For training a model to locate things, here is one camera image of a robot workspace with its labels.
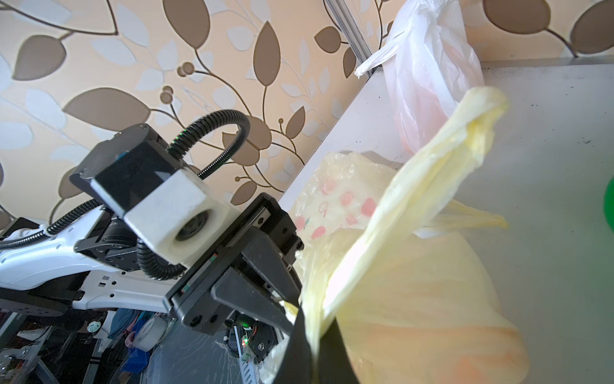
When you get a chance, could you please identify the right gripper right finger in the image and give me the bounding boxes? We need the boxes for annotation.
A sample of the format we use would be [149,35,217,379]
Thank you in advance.
[317,320,359,384]

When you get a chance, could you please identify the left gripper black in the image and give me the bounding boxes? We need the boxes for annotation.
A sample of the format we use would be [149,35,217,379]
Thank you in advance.
[164,193,304,334]

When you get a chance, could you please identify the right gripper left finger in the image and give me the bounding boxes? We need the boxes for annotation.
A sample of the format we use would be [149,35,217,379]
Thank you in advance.
[273,308,315,384]

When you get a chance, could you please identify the yellow plastic bag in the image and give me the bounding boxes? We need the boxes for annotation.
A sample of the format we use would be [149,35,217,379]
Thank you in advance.
[261,85,531,384]
[289,152,397,243]

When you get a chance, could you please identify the white plastic bag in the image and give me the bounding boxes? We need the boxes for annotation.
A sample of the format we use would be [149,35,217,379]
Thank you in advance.
[354,1,484,153]

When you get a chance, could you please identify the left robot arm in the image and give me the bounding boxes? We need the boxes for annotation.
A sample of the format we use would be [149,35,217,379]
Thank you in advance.
[1,110,304,334]

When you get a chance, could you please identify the green plastic basket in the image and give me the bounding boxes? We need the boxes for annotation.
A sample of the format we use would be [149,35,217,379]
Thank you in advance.
[603,178,614,231]

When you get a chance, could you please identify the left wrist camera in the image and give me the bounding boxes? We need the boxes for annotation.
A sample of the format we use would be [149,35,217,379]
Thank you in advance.
[69,124,240,267]

